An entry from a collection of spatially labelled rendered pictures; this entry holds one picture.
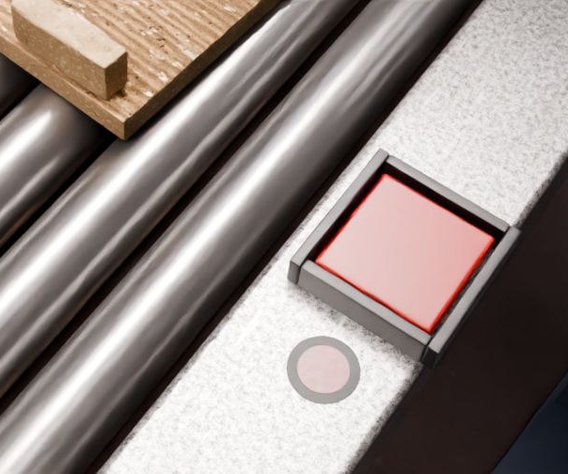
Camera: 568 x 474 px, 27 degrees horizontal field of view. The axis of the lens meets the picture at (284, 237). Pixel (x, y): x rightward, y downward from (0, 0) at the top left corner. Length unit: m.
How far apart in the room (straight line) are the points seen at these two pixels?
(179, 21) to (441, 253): 0.17
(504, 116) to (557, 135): 0.03
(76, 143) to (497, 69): 0.21
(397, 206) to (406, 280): 0.04
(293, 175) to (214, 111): 0.05
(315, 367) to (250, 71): 0.16
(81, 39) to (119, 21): 0.05
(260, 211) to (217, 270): 0.04
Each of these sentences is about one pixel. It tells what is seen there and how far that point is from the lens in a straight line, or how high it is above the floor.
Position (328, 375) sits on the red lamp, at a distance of 0.50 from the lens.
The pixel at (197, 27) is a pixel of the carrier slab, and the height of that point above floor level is 0.94.
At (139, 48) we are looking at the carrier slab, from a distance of 0.57.
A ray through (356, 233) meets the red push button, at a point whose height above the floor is 0.93.
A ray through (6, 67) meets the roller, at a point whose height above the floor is 0.91.
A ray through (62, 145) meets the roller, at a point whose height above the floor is 0.91.
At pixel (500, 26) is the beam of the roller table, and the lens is 0.63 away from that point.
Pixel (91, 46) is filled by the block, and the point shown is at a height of 0.96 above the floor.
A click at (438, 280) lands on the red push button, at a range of 0.52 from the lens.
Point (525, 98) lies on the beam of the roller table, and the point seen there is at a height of 0.92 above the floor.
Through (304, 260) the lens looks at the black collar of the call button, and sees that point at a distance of 0.51.
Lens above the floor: 1.37
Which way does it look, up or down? 58 degrees down
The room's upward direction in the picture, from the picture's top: 9 degrees clockwise
